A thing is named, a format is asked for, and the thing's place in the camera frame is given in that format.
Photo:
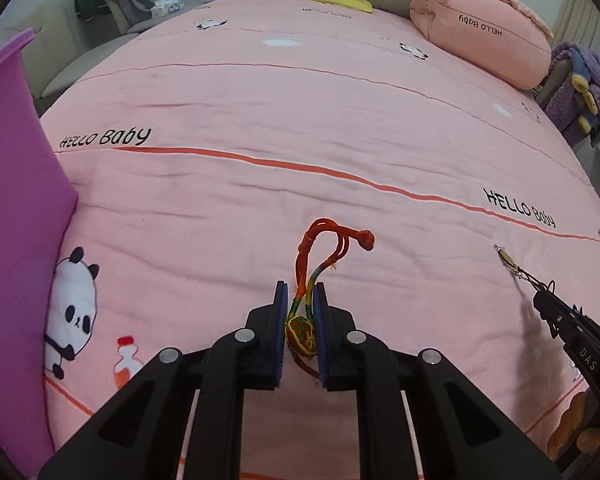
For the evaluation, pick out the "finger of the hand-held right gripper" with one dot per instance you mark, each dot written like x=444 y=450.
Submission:
x=580 y=355
x=587 y=325

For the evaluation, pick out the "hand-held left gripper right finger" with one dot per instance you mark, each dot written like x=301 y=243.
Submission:
x=321 y=340

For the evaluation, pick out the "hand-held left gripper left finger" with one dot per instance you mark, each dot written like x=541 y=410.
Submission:
x=279 y=340

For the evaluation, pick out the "purple plastic box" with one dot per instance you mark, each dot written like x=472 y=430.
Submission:
x=15 y=220

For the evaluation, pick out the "person's right hand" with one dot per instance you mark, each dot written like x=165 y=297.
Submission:
x=575 y=430

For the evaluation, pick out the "pink printed bed sheet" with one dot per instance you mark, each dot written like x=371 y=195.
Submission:
x=290 y=150

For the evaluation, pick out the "yellow and blue plush toy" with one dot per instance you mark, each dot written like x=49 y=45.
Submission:
x=587 y=97

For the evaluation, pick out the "purple fluffy blanket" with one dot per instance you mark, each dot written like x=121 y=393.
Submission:
x=567 y=95

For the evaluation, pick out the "folded pink quilt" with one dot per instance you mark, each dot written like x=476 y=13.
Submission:
x=480 y=30

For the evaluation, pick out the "beige sofa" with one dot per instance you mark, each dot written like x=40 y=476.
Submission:
x=75 y=55

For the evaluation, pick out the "tissue box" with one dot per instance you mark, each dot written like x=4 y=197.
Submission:
x=167 y=6

